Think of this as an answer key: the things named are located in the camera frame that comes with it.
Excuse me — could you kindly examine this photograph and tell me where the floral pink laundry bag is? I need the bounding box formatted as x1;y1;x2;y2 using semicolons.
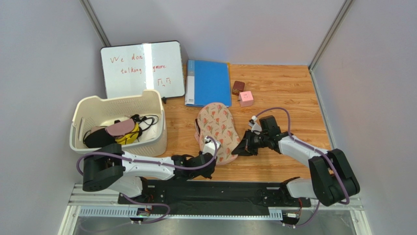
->
195;102;241;165

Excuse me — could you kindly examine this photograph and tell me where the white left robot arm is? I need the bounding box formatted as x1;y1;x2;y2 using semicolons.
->
76;136;239;198

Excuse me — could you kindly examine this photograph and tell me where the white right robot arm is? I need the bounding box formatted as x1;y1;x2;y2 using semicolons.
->
233;116;360;206

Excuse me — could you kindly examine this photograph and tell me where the pink bra in basket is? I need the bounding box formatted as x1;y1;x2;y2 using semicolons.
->
105;118;135;138

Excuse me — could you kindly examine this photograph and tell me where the black bra in basket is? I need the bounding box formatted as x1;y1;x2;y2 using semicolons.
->
83;128;116;148

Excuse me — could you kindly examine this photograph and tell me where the cream plastic laundry basket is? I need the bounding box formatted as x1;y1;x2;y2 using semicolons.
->
69;90;167;157

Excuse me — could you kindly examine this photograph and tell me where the pink small cube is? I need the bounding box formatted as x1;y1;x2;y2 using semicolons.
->
238;91;254;107

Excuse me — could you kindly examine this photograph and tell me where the dark red small box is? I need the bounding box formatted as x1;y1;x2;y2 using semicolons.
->
232;81;245;95

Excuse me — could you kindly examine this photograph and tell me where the blue document folder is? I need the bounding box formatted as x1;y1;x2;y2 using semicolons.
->
185;60;232;107

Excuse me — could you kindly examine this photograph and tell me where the yellow garment in basket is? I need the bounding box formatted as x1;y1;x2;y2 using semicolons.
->
116;123;143;145

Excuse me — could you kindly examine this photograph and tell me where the white dry-erase board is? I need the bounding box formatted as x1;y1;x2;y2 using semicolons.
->
100;41;185;98

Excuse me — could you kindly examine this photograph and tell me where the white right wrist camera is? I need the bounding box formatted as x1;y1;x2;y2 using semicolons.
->
248;116;262;133

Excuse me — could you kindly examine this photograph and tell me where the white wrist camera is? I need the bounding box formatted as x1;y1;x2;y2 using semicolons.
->
202;136;221;157
248;116;262;133

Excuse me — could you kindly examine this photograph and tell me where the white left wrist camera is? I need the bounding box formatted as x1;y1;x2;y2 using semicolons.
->
202;136;221;157

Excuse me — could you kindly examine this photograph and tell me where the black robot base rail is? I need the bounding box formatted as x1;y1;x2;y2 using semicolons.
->
69;178;326;226

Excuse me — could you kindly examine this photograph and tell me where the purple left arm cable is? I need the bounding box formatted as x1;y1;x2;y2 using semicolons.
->
76;136;220;177

